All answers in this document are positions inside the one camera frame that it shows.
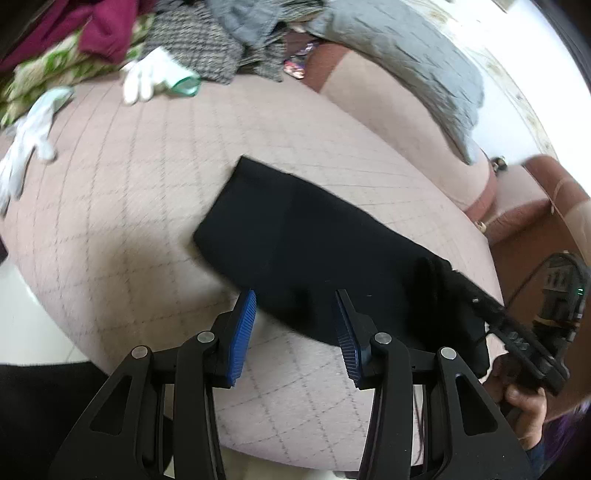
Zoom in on person's right hand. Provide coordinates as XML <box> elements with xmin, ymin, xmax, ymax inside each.
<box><xmin>489</xmin><ymin>355</ymin><xmax>550</xmax><ymax>450</ymax></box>

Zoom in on grey knitted cloth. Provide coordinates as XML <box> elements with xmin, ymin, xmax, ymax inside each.
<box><xmin>205</xmin><ymin>0</ymin><xmax>325</xmax><ymax>48</ymax></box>

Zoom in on maroon cloth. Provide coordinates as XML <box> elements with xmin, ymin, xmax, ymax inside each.
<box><xmin>0</xmin><ymin>0</ymin><xmax>161</xmax><ymax>73</ymax></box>

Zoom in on pink quilted sofa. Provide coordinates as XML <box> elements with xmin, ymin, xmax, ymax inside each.
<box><xmin>0</xmin><ymin>48</ymin><xmax>591</xmax><ymax>472</ymax></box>

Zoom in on grey quilted pillow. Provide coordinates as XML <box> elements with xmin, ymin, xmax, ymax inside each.
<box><xmin>307</xmin><ymin>0</ymin><xmax>485</xmax><ymax>166</ymax></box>

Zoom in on green and white cloth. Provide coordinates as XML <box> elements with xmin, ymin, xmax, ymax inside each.
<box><xmin>0</xmin><ymin>14</ymin><xmax>158</xmax><ymax>128</ymax></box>

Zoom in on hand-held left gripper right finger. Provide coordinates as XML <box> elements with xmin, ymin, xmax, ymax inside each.
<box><xmin>335</xmin><ymin>290</ymin><xmax>534</xmax><ymax>480</ymax></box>

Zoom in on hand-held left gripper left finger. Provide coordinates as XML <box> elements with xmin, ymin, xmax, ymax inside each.
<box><xmin>48</xmin><ymin>290</ymin><xmax>258</xmax><ymax>480</ymax></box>

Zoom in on houndstooth cloth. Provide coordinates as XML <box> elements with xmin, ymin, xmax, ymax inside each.
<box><xmin>139</xmin><ymin>4</ymin><xmax>288</xmax><ymax>85</ymax></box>

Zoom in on white glove with green cuff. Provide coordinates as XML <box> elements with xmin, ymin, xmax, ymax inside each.
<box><xmin>122</xmin><ymin>46</ymin><xmax>202</xmax><ymax>105</ymax></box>

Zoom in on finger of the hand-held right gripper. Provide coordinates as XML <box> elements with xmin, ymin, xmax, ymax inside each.
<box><xmin>445</xmin><ymin>265</ymin><xmax>509</xmax><ymax>326</ymax></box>

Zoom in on person's right forearm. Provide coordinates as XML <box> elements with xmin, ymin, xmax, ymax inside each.
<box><xmin>524</xmin><ymin>399</ymin><xmax>591</xmax><ymax>480</ymax></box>

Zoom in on black cable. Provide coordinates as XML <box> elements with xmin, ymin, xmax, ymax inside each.
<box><xmin>505</xmin><ymin>255</ymin><xmax>557</xmax><ymax>309</ymax></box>

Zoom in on red-brown sofa pillow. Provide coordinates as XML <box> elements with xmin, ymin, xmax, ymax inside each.
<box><xmin>524</xmin><ymin>154</ymin><xmax>591</xmax><ymax>217</ymax></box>

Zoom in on colourful packet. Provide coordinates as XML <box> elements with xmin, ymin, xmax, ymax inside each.
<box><xmin>283</xmin><ymin>41</ymin><xmax>320</xmax><ymax>80</ymax></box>

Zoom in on black pants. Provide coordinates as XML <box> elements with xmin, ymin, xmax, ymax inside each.
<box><xmin>192</xmin><ymin>156</ymin><xmax>491</xmax><ymax>377</ymax></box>

